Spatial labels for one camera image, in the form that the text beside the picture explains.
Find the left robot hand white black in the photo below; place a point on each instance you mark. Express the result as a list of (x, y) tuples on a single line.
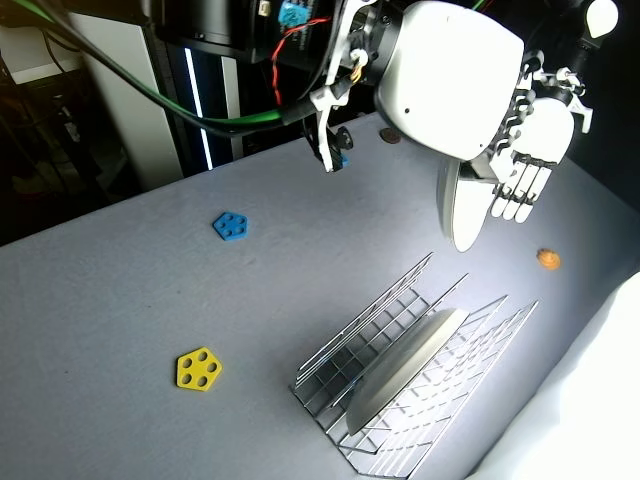
[(547, 130)]

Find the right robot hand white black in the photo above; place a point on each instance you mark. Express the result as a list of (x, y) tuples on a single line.
[(445, 75)]

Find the white plate with black rim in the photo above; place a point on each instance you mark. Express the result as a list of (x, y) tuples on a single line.
[(400, 370), (467, 220)]

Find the brown round sandwich cookie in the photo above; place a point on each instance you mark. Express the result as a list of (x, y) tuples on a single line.
[(389, 136)]

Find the small orange cookie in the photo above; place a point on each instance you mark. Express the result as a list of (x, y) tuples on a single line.
[(548, 260)]

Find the small blue rectangular brick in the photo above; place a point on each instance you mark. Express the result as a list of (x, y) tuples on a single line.
[(344, 161)]

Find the blue pentagon block with holes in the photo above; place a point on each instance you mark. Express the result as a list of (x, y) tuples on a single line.
[(230, 226)]

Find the white backdrop sheet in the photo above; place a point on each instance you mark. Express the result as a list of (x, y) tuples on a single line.
[(590, 400)]

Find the white robot body column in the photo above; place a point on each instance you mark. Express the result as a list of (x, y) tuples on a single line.
[(125, 100)]

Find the yellow pentagon block with holes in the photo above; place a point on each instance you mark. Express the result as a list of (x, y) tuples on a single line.
[(199, 369)]

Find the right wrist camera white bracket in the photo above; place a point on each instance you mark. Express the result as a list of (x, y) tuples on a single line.
[(327, 145)]

